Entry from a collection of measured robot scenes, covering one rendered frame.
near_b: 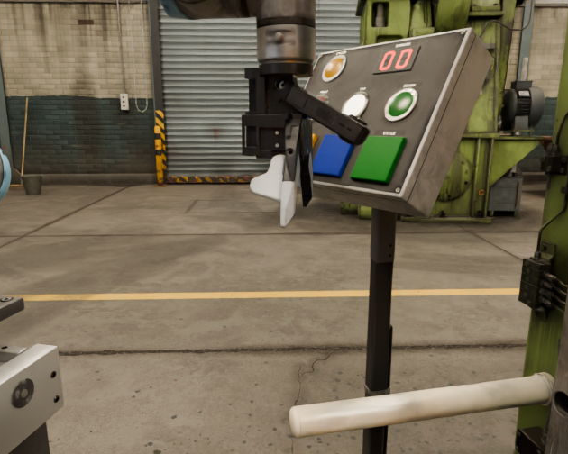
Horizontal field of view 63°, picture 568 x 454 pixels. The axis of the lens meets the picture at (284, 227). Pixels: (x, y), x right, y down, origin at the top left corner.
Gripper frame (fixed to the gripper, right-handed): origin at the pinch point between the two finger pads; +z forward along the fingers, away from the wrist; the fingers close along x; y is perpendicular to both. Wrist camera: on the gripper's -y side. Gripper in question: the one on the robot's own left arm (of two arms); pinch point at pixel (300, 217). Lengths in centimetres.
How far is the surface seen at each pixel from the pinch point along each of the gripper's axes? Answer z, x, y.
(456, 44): -24.1, -15.5, -20.4
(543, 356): 26, -19, -39
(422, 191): -2.9, -8.7, -16.5
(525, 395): 30.8, -13.2, -35.0
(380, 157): -7.7, -10.6, -10.1
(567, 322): 7.9, 10.7, -30.8
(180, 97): -52, -692, 339
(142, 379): 93, -98, 86
